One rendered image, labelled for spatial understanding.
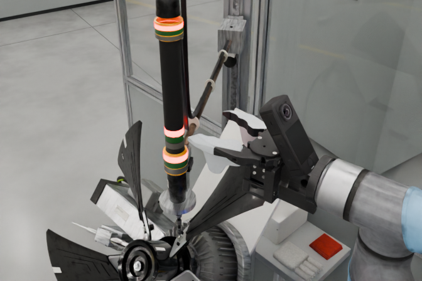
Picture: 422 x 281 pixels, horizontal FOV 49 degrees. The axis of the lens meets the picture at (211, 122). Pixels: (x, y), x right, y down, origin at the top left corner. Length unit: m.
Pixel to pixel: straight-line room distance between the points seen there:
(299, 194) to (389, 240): 0.14
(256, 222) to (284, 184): 0.56
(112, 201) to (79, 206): 1.72
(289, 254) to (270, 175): 0.93
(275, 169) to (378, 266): 0.18
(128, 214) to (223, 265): 0.33
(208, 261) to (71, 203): 2.08
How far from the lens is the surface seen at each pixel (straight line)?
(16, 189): 3.40
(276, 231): 1.59
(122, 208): 1.38
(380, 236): 0.64
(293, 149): 0.65
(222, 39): 1.34
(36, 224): 3.09
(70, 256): 1.31
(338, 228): 1.71
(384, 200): 0.63
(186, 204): 0.89
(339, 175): 0.64
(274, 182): 0.68
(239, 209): 0.96
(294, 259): 1.58
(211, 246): 1.19
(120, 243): 1.32
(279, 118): 0.63
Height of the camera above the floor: 2.06
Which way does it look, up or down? 33 degrees down
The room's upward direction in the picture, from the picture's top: straight up
